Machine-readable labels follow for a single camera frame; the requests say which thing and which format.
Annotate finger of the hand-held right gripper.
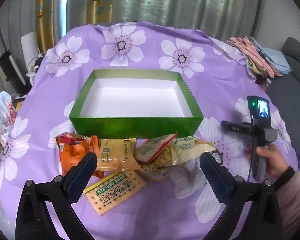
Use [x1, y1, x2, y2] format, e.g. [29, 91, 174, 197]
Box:
[221, 120, 244, 133]

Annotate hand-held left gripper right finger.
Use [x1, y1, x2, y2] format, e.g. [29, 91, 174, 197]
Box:
[199, 152, 283, 240]

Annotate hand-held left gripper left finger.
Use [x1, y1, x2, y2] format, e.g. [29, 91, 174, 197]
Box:
[15, 152, 98, 240]

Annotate green label cracker packet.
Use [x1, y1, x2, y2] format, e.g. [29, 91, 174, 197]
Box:
[84, 170, 147, 216]

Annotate pale snack packet orange print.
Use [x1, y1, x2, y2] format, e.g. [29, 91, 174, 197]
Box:
[170, 136, 215, 166]

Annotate tan cracker packet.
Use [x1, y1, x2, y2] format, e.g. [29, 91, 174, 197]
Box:
[95, 138, 142, 172]

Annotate red brown snack packet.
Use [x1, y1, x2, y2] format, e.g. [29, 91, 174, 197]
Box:
[56, 133, 92, 153]

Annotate yellowish snack packet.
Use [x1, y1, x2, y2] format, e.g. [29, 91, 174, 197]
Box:
[136, 152, 172, 182]

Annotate green cardboard box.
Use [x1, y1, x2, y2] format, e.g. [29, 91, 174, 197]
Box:
[69, 69, 204, 139]

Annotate person's right forearm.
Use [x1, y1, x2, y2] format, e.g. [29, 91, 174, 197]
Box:
[274, 166, 300, 233]

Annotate person's right hand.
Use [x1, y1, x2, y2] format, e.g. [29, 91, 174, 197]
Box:
[245, 144, 292, 179]

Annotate grey sofa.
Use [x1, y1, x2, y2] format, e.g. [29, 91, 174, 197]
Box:
[267, 37, 300, 170]

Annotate purple floral tablecloth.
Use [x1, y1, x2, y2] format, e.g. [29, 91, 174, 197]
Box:
[0, 21, 300, 240]

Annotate pile of folded clothes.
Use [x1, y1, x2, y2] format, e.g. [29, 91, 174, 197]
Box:
[226, 36, 292, 78]

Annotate white plastic bag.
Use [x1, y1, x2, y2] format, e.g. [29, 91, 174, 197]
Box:
[0, 92, 18, 140]

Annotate grey curtain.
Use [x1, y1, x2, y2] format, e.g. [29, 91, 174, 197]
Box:
[115, 0, 263, 40]

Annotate white cylinder appliance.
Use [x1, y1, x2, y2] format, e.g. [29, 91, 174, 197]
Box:
[20, 31, 39, 55]

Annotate yellow patterned curtain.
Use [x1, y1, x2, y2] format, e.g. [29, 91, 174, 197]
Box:
[35, 0, 115, 53]

